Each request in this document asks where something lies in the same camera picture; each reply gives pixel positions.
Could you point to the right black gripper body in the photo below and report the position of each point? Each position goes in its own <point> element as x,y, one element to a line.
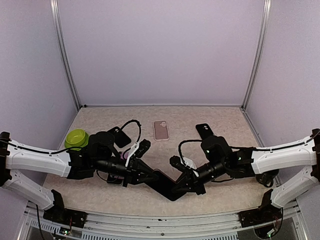
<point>196,182</point>

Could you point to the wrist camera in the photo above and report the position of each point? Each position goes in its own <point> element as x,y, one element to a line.
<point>137,150</point>
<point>182,165</point>

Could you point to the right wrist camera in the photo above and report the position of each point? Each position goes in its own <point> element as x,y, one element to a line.
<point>182,165</point>

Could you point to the left aluminium frame post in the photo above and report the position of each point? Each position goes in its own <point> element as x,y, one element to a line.
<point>63,52</point>

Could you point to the pink phone case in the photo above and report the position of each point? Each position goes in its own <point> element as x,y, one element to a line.
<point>161,130</point>

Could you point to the face-up phone under stack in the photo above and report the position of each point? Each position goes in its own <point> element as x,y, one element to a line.
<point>114,179</point>

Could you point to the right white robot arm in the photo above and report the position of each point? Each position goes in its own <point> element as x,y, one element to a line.
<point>245,162</point>

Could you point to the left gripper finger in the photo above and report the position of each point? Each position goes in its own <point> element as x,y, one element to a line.
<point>146,178</point>
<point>144,170</point>

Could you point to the green bowl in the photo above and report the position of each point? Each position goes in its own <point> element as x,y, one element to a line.
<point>76,138</point>

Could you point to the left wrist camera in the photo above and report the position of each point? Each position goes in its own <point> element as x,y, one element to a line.
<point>137,150</point>

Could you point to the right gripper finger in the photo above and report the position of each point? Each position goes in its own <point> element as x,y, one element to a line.
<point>184,180</point>
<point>184,188</point>

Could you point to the dark green mug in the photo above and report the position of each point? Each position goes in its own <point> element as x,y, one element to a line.
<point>267,178</point>

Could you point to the aluminium frame post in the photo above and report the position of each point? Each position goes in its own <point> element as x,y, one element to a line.
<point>258,54</point>
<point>63,52</point>

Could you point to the green plate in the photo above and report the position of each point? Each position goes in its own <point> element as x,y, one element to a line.
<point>76,146</point>

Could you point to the right aluminium frame post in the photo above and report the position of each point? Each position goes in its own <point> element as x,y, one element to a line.
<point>258,54</point>

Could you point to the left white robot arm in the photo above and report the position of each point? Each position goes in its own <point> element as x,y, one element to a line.
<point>75,163</point>

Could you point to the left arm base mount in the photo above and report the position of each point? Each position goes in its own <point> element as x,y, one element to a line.
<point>59,214</point>

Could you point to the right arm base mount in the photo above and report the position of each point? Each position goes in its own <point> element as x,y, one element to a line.
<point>265,213</point>

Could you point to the black phone case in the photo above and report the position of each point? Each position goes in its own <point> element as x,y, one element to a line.
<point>204,130</point>
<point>121,139</point>

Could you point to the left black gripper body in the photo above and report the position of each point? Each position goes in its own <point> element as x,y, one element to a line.
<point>130,171</point>

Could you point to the front aluminium rail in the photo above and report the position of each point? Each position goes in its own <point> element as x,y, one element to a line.
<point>108,226</point>

